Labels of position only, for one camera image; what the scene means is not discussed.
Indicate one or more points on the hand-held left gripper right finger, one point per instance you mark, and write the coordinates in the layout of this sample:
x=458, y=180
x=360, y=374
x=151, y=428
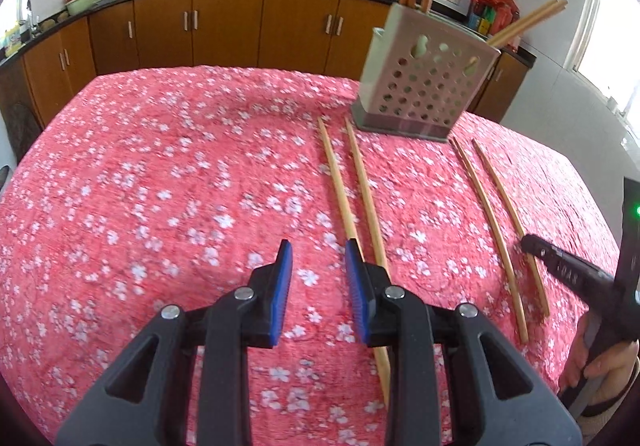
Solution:
x=357, y=296

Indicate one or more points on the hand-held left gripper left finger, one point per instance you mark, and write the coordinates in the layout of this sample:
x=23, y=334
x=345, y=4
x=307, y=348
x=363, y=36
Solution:
x=284, y=291

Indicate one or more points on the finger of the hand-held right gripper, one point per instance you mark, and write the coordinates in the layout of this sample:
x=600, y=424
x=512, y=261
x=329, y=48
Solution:
x=542, y=248

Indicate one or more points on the perforated beige chopstick holder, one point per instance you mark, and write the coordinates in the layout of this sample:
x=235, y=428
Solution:
x=425, y=86

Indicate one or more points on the person's right forearm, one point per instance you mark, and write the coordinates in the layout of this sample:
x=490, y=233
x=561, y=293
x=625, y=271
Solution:
x=610, y=423

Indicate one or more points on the person's right hand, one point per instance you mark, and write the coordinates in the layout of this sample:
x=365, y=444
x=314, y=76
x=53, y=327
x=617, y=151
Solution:
x=617, y=363

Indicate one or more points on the red floral tablecloth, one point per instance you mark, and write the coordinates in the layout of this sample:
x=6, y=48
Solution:
x=175, y=201

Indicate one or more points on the small white cup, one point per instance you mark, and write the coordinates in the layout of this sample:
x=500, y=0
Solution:
x=612, y=105

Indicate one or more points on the blue container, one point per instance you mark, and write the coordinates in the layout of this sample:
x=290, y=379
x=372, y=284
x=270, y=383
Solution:
x=479, y=21

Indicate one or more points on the wooden lower cabinets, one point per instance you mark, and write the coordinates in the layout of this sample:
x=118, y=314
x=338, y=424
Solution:
x=225, y=26

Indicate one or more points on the dark cloth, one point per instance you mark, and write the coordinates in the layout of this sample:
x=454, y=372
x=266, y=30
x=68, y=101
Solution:
x=20, y=131

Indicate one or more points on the green basin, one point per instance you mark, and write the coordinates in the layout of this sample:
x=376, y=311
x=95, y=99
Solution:
x=82, y=4

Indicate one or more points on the yellow dish soap bottle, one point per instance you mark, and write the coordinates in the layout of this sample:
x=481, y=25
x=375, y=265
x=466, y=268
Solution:
x=12, y=39

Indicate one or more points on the metal faucet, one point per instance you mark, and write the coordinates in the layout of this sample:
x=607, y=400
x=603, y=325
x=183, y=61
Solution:
x=31, y=19

